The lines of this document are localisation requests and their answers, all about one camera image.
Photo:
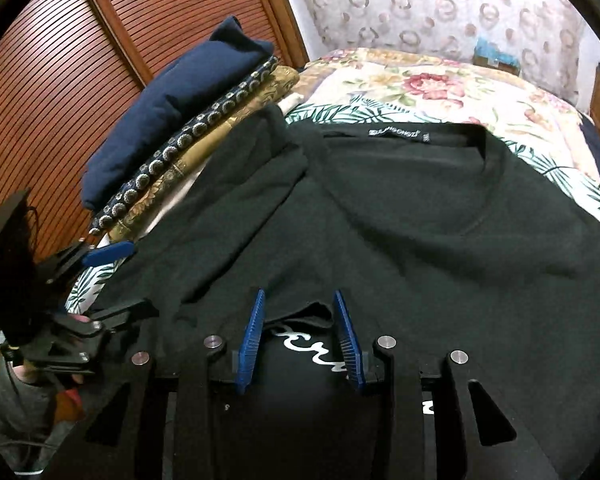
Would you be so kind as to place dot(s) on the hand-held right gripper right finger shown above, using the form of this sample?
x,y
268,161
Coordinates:
x,y
349,345

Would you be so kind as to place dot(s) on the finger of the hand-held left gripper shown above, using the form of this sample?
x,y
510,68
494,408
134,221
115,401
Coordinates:
x,y
125,311
110,253

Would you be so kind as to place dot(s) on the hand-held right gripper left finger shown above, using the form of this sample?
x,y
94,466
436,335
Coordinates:
x,y
251,345

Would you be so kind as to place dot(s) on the black t-shirt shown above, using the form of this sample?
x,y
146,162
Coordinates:
x,y
380,235

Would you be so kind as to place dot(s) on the person's left forearm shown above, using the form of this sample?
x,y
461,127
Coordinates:
x,y
15,405

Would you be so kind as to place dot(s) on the person's left hand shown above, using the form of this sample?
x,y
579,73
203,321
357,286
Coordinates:
x,y
80,318

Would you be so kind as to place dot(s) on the dark circle-patterned folded cloth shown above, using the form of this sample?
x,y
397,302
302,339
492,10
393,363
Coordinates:
x,y
190,135

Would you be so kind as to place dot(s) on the navy blue folded cloth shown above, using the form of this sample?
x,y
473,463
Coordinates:
x,y
180,105

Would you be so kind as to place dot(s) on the gold patterned folded cloth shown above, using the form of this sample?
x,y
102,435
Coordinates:
x,y
230,105

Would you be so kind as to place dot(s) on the wooden louvred wardrobe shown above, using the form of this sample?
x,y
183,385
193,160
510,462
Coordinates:
x,y
80,60

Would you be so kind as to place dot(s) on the leaf print sheet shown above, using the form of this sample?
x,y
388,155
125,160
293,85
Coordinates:
x,y
330,115

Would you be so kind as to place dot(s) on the floral blanket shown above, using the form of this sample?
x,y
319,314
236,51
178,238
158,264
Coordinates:
x,y
430,85

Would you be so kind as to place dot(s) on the blue box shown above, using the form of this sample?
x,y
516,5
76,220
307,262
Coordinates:
x,y
495,55

